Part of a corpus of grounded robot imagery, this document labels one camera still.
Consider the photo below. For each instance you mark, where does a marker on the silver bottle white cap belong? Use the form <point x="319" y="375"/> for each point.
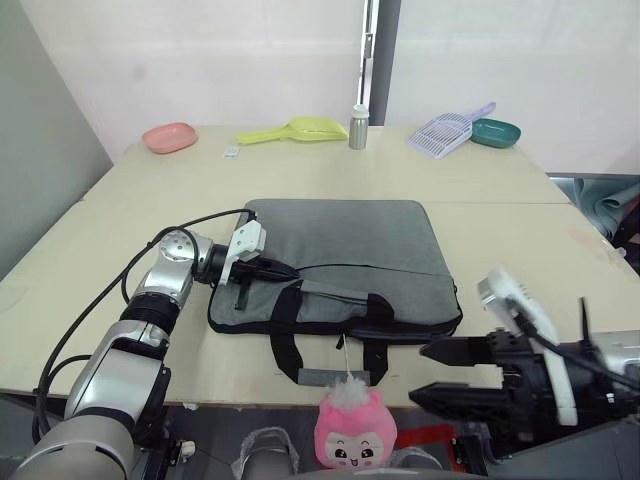
<point x="358" y="132"/>

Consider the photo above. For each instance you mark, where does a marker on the pink oval dish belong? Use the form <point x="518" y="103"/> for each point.
<point x="170" y="137"/>

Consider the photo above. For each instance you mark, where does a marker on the dark window frame post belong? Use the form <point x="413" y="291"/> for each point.
<point x="387" y="60"/>

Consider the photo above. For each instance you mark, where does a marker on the red marked base plate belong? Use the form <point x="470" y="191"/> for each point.
<point x="425" y="436"/>

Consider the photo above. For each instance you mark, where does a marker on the grey-green crumpled fabric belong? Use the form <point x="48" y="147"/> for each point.
<point x="610" y="205"/>

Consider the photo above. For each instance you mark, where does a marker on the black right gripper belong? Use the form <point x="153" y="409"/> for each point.
<point x="525" y="395"/>

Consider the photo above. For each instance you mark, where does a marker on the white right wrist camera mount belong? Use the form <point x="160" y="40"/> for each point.
<point x="515" y="295"/>

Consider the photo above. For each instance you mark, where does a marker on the lilac slotted litter scoop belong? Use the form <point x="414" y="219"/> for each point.
<point x="442" y="135"/>

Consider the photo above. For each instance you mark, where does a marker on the grey rounded padded shape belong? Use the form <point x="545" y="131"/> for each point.
<point x="417" y="460"/>
<point x="267" y="452"/>

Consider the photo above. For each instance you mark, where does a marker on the teal oval dish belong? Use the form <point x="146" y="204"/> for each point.
<point x="495" y="134"/>

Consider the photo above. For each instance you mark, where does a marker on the small white packet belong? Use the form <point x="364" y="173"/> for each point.
<point x="230" y="152"/>

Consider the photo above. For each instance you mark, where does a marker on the grey laptop bag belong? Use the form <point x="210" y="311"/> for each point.
<point x="345" y="240"/>

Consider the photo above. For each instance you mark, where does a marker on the yellow plastic scoop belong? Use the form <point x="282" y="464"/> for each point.
<point x="310" y="129"/>

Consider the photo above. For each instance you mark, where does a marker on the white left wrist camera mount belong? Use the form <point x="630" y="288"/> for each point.
<point x="247" y="237"/>

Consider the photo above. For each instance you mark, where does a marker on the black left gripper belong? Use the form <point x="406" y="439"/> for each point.
<point x="250" y="269"/>

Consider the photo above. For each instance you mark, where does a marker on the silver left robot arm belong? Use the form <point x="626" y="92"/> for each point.
<point x="165" y="280"/>

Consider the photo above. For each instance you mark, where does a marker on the pink plush toy charm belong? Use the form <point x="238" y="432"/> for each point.
<point x="355" y="430"/>

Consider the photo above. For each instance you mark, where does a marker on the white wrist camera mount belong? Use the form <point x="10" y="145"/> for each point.
<point x="247" y="237"/>
<point x="515" y="295"/>

